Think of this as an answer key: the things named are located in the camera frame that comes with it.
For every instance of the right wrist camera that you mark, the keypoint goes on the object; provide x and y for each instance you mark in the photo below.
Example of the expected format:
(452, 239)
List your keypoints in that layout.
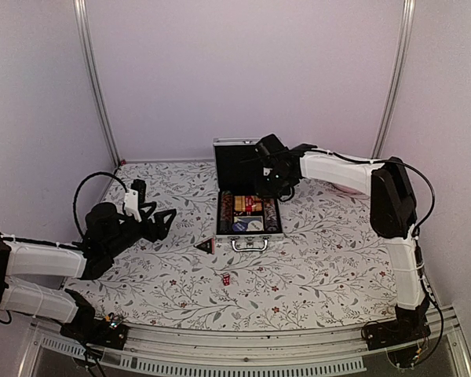
(268, 152)

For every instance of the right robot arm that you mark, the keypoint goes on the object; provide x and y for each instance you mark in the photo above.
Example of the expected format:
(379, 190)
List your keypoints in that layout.
(393, 215)

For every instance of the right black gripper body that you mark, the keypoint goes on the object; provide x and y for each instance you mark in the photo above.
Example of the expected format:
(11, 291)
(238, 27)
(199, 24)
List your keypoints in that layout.
(273, 186)

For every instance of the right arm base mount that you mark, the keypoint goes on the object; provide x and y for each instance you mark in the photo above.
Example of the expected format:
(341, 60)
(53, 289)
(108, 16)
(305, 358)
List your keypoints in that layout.
(409, 326)

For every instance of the blue small blind chip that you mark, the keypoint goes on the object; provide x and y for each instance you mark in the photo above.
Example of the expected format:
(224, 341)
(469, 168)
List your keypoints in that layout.
(239, 226)

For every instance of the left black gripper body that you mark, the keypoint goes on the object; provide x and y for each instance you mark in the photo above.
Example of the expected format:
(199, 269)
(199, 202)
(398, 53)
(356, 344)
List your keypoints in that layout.
(150, 233)

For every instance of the aluminium poker case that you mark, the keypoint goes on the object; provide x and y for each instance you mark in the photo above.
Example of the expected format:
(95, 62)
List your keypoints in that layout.
(237, 167)

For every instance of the front aluminium rail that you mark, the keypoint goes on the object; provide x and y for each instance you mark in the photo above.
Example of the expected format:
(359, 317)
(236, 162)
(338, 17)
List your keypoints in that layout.
(341, 351)

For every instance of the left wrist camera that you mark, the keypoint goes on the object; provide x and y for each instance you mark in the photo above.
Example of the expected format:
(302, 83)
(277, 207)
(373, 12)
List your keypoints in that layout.
(133, 198)

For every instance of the red playing card deck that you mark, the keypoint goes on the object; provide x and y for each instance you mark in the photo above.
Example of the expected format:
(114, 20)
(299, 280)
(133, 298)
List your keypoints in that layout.
(248, 204)

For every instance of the blue playing card deck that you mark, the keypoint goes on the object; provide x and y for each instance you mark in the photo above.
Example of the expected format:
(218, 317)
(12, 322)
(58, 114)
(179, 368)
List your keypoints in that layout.
(248, 219)

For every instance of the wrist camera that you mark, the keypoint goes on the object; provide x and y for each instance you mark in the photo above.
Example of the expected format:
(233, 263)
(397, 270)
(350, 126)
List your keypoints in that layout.
(268, 152)
(133, 198)

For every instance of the aluminium frame post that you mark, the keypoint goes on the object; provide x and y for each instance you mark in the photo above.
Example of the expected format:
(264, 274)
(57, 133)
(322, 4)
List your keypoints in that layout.
(82, 21)
(402, 47)

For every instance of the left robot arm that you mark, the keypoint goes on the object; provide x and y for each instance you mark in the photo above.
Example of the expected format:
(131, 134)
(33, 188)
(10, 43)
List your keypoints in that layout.
(108, 234)

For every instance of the left aluminium frame post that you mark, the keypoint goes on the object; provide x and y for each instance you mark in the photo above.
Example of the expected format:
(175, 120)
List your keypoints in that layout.
(82, 21)

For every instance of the triangular all in button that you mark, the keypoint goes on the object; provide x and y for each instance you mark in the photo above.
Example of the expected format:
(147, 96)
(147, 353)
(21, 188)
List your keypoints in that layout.
(206, 246)

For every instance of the left poker chip row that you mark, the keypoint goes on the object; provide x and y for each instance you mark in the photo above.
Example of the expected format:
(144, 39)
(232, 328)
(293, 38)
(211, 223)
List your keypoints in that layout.
(226, 208)

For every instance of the right aluminium frame post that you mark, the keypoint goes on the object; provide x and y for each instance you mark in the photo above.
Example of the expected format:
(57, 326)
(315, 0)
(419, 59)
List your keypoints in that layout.
(402, 47)

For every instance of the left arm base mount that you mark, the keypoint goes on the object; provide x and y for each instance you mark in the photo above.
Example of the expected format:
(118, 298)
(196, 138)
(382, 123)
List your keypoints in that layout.
(109, 332)

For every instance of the white dealer chip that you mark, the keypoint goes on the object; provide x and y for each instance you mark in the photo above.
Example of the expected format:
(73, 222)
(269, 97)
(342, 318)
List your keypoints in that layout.
(255, 226)

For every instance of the pink plate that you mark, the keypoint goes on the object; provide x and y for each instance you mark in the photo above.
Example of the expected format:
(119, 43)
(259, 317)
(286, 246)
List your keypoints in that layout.
(348, 190)

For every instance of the floral table cloth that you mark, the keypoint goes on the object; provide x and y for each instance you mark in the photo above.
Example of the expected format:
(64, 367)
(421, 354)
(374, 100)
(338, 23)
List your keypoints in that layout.
(329, 269)

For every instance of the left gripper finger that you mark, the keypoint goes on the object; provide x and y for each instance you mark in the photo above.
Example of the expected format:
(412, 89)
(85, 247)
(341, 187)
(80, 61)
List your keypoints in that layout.
(147, 209)
(163, 221)

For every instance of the right poker chip row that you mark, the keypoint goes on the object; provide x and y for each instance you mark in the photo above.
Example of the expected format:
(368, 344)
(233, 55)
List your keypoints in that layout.
(271, 217)

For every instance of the poker chip row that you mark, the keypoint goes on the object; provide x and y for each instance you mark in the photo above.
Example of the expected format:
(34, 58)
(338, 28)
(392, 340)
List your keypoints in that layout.
(226, 208)
(271, 217)

